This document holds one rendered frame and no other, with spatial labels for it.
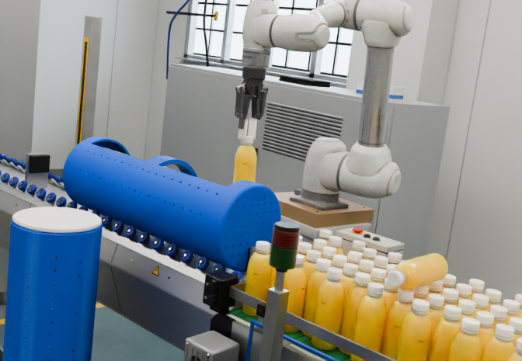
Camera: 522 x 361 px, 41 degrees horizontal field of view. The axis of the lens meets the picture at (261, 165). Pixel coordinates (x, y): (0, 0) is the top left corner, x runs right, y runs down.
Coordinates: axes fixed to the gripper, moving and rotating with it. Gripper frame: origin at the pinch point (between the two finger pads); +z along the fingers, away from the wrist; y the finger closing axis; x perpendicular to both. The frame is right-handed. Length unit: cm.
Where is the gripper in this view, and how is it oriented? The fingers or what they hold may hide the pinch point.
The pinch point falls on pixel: (247, 129)
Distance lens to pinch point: 227.5
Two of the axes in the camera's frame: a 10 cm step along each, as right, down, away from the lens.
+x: 7.3, 2.0, -6.6
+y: -6.8, 0.5, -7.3
